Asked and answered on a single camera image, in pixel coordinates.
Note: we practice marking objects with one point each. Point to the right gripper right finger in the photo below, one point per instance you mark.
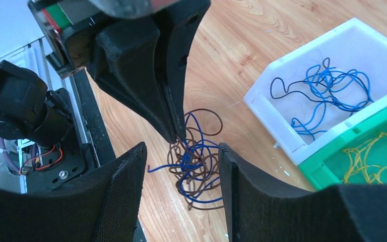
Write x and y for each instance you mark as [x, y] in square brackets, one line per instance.
[260, 207]

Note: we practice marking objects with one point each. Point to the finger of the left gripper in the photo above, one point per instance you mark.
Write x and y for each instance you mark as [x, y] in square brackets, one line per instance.
[178, 24]

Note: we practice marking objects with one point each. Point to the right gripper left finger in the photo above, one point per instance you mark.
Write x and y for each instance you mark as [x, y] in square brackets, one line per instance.
[101, 205]

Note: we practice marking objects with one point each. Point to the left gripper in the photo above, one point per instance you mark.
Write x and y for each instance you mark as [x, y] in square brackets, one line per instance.
[122, 61]

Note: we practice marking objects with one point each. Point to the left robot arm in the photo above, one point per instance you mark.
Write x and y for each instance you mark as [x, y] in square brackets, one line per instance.
[22, 92]

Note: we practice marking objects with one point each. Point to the white plastic bin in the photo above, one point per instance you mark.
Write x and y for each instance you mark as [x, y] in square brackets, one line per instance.
[310, 96]

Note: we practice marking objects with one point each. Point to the green plastic bin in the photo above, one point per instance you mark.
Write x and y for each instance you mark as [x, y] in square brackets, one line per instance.
[357, 156]

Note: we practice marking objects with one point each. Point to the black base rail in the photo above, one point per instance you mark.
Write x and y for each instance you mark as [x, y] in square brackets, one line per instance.
[72, 140]

